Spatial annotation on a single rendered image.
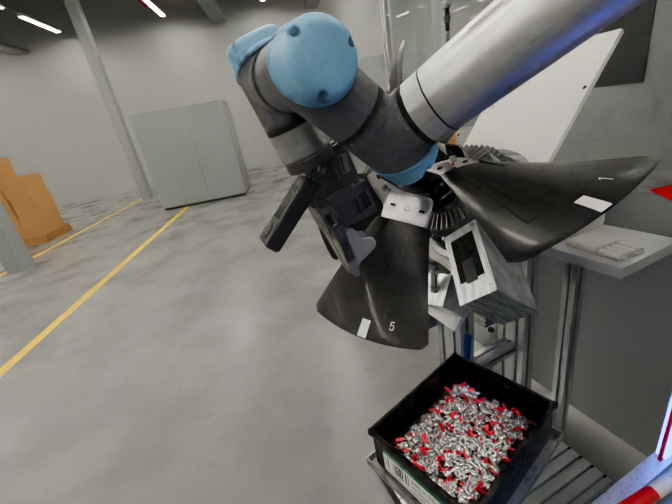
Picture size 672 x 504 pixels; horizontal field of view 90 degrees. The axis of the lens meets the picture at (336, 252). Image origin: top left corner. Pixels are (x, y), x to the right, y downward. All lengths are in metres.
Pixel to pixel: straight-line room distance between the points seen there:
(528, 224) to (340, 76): 0.27
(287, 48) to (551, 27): 0.21
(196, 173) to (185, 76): 5.75
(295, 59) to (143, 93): 13.10
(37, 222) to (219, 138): 3.73
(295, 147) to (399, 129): 0.14
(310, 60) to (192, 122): 7.44
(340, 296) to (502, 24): 0.47
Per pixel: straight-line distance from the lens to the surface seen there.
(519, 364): 1.22
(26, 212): 8.55
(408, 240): 0.64
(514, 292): 0.65
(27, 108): 14.86
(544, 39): 0.36
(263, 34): 0.45
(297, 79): 0.33
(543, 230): 0.45
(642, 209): 1.29
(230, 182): 7.73
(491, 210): 0.48
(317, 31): 0.34
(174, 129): 7.85
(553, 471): 1.54
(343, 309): 0.64
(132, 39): 13.60
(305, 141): 0.45
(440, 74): 0.37
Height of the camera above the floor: 1.30
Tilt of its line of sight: 22 degrees down
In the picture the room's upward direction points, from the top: 10 degrees counter-clockwise
